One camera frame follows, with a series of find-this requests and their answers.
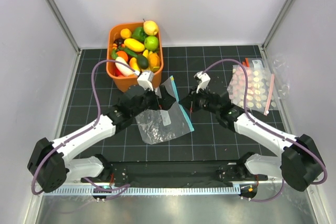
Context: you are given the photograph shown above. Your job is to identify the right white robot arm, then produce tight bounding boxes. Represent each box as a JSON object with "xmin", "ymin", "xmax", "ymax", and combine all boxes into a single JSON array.
[{"xmin": 179, "ymin": 90, "xmax": 328, "ymax": 191}]

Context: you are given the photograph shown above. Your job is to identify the slotted cable duct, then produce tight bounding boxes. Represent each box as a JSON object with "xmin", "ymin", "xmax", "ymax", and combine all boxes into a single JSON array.
[{"xmin": 45, "ymin": 184, "xmax": 240, "ymax": 196}]

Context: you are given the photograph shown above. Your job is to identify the black grid mat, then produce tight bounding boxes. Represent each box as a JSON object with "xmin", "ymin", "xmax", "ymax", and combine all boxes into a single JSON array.
[{"xmin": 60, "ymin": 45, "xmax": 271, "ymax": 162}]

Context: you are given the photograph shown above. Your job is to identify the yellow mango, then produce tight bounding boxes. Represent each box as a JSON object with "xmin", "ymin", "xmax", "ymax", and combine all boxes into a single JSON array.
[{"xmin": 124, "ymin": 38, "xmax": 145, "ymax": 52}]

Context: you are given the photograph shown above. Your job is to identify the orange tangerine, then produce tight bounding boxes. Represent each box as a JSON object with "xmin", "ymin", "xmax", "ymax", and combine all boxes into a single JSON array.
[{"xmin": 116, "ymin": 51, "xmax": 129, "ymax": 62}]

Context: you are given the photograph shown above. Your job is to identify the clear blue zip bag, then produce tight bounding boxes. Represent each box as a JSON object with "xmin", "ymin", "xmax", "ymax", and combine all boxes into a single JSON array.
[{"xmin": 135, "ymin": 76, "xmax": 194, "ymax": 145}]

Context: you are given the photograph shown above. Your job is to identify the yellow lemon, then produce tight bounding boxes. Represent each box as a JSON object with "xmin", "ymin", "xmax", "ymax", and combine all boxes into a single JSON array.
[{"xmin": 120, "ymin": 28, "xmax": 132, "ymax": 39}]

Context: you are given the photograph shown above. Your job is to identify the bag of pink sliced food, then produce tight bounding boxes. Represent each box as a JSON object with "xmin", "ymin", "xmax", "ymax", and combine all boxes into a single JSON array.
[{"xmin": 227, "ymin": 58, "xmax": 277, "ymax": 115}]

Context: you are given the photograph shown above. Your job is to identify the purple cable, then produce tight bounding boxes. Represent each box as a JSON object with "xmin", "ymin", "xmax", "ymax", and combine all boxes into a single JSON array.
[
  {"xmin": 31, "ymin": 60, "xmax": 140, "ymax": 201},
  {"xmin": 202, "ymin": 58, "xmax": 328, "ymax": 203}
]

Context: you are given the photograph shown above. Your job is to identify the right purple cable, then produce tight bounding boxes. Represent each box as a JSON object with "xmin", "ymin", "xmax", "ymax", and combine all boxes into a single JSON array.
[{"xmin": 202, "ymin": 58, "xmax": 328, "ymax": 203}]

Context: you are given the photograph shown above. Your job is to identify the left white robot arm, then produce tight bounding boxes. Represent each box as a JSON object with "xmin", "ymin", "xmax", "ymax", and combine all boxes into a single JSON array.
[{"xmin": 27, "ymin": 85, "xmax": 176, "ymax": 195}]

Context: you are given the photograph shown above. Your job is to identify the white radish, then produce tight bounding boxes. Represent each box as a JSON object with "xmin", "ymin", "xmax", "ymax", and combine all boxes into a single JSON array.
[{"xmin": 114, "ymin": 57, "xmax": 134, "ymax": 77}]

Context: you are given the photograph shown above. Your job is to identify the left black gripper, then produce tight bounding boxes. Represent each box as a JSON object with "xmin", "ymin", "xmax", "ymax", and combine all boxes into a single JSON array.
[{"xmin": 131, "ymin": 84, "xmax": 175, "ymax": 118}]

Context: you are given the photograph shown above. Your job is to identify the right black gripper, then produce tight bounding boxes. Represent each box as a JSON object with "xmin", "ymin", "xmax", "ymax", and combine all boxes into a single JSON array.
[{"xmin": 180, "ymin": 85, "xmax": 220, "ymax": 114}]

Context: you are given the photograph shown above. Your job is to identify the orange plastic bin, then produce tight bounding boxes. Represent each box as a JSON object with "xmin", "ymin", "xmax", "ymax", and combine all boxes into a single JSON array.
[{"xmin": 106, "ymin": 22, "xmax": 164, "ymax": 92}]

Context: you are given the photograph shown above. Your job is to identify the dark green avocado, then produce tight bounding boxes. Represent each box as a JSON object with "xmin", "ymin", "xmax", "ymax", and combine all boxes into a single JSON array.
[{"xmin": 136, "ymin": 55, "xmax": 149, "ymax": 69}]

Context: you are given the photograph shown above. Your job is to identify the green bell pepper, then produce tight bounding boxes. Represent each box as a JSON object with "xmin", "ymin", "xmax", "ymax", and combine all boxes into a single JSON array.
[{"xmin": 131, "ymin": 26, "xmax": 148, "ymax": 42}]

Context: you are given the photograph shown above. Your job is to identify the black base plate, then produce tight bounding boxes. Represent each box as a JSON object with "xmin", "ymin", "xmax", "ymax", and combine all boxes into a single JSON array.
[{"xmin": 81, "ymin": 159, "xmax": 268, "ymax": 185}]

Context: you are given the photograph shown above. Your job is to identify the green apple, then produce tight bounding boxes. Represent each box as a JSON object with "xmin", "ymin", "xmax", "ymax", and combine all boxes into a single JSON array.
[{"xmin": 144, "ymin": 36, "xmax": 160, "ymax": 51}]

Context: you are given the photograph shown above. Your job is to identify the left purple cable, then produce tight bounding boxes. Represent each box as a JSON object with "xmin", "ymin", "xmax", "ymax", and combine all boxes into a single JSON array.
[{"xmin": 31, "ymin": 60, "xmax": 140, "ymax": 201}]

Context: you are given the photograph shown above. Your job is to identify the orange bell pepper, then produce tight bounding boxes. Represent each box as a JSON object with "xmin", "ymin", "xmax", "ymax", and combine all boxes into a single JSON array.
[{"xmin": 148, "ymin": 52, "xmax": 161, "ymax": 68}]

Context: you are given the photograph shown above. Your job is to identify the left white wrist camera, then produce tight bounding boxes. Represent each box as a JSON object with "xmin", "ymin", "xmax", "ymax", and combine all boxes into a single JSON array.
[{"xmin": 137, "ymin": 70, "xmax": 154, "ymax": 91}]

